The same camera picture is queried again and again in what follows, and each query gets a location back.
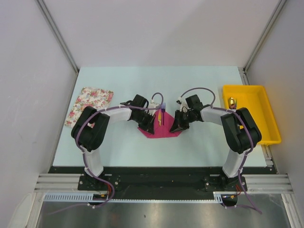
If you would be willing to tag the gold iridescent spoon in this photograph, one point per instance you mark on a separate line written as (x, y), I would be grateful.
(232, 103)

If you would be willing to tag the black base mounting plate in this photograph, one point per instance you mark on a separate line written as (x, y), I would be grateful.
(202, 178)

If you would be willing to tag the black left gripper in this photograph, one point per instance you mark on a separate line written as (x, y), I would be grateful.
(149, 125)

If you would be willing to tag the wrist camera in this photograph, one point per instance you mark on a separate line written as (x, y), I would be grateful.
(183, 104)
(153, 107)

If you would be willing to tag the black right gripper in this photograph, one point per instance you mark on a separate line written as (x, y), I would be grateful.
(178, 125)

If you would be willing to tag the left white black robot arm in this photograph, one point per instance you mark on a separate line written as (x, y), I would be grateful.
(89, 130)

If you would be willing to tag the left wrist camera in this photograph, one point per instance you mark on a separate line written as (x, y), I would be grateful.
(153, 107)

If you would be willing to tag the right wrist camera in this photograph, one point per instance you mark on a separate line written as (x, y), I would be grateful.
(183, 104)

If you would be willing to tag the iridescent purple fork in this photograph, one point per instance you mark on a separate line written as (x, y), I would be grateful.
(163, 109)

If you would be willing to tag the yellow plastic bin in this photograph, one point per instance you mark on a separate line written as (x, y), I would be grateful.
(255, 99)

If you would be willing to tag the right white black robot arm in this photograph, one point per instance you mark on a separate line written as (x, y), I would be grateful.
(241, 131)

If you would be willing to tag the white slotted cable duct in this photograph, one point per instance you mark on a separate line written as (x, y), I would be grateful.
(97, 198)

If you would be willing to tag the pink paper napkin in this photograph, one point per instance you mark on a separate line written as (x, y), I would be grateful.
(161, 131)

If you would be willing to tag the iridescent rainbow knife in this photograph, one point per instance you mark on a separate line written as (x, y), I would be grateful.
(160, 118)

